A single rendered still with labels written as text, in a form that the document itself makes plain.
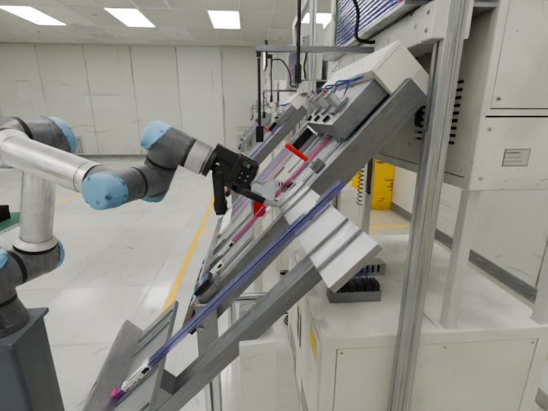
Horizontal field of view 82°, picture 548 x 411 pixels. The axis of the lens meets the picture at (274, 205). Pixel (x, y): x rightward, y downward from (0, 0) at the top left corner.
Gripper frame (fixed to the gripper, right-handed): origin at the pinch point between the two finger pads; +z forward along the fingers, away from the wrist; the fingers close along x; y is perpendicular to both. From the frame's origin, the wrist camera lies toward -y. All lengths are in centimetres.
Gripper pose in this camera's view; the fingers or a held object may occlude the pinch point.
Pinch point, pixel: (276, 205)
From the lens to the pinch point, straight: 81.1
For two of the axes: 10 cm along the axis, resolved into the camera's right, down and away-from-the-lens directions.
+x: -0.8, -2.7, 9.6
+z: 8.8, 4.3, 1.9
